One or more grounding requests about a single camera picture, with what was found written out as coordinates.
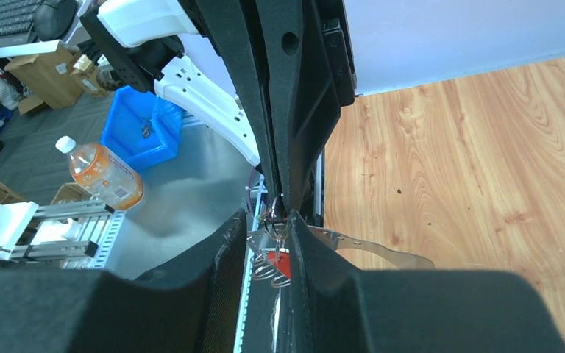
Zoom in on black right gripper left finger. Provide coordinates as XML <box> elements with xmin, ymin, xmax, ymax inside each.
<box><xmin>0</xmin><ymin>210</ymin><xmax>247</xmax><ymax>352</ymax></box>

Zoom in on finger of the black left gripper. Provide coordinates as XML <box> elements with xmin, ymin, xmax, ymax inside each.
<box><xmin>197</xmin><ymin>0</ymin><xmax>280</xmax><ymax>196</ymax></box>
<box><xmin>257</xmin><ymin>1</ymin><xmax>356</xmax><ymax>211</ymax></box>

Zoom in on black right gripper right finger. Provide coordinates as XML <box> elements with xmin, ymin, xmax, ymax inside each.
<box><xmin>288</xmin><ymin>212</ymin><xmax>565</xmax><ymax>352</ymax></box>

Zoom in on red-headed key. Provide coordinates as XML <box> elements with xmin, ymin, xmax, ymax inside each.
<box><xmin>266</xmin><ymin>249</ymin><xmax>291</xmax><ymax>279</ymax></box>

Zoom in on metal key organizer plate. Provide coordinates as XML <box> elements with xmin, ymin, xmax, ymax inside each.
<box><xmin>247</xmin><ymin>226</ymin><xmax>434</xmax><ymax>278</ymax></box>

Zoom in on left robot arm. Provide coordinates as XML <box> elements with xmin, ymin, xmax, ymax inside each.
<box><xmin>80</xmin><ymin>1</ymin><xmax>356</xmax><ymax>212</ymax></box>

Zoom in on blue plastic bin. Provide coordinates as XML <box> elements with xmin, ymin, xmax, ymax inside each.
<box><xmin>100</xmin><ymin>86</ymin><xmax>184</xmax><ymax>171</ymax></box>

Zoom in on orange labelled bottle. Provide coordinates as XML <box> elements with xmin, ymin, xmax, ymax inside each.
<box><xmin>55</xmin><ymin>136</ymin><xmax>145</xmax><ymax>211</ymax></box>

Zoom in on cardboard boxes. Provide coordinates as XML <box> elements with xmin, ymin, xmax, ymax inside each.
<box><xmin>0</xmin><ymin>44</ymin><xmax>107</xmax><ymax>115</ymax></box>

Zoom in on black keyboard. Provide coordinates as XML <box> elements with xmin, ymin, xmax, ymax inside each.
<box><xmin>0</xmin><ymin>0</ymin><xmax>43</xmax><ymax>38</ymax></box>

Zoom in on small split ring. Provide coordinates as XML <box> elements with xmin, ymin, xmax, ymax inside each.
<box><xmin>250</xmin><ymin>258</ymin><xmax>291</xmax><ymax>289</ymax></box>
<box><xmin>263</xmin><ymin>194</ymin><xmax>291</xmax><ymax>242</ymax></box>

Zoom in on aluminium frame with white part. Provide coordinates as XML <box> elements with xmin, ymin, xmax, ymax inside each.
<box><xmin>0</xmin><ymin>200</ymin><xmax>126</xmax><ymax>269</ymax></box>

